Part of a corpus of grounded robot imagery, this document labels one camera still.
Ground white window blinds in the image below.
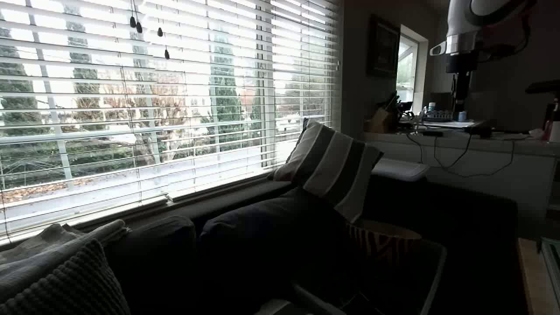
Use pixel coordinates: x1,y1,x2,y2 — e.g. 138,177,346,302
0,0,343,244

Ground clear plastic container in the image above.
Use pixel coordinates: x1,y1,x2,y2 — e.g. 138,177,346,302
255,235,450,315

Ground large striped pillow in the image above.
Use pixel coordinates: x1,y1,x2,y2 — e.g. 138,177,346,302
273,118,385,226

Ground wooden knife block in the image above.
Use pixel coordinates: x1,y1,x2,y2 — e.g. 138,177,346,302
366,95,404,135

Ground dark framed picture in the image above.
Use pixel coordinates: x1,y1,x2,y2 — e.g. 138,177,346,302
366,15,402,81

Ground round wooden bowl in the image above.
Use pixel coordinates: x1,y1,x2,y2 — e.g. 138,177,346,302
348,218,423,268

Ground dark grey sofa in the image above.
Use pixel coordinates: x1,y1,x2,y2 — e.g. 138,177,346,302
0,174,521,315

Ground wooden table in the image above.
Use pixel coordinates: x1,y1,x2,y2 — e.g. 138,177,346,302
516,237,560,315

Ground dark sofa back cushion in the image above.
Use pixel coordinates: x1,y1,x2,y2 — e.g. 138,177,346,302
199,193,353,307
105,214,201,315

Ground small side window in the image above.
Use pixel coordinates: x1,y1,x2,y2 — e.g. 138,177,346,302
395,23,430,116

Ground grey knit pillow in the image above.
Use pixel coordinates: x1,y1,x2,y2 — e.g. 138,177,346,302
0,239,131,315

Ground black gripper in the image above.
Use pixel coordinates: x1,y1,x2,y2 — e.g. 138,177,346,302
446,53,479,114

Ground white counter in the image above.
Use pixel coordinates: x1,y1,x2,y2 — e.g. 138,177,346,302
360,130,560,226

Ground thin black counter cable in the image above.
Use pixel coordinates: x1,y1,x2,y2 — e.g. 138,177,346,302
406,132,518,181

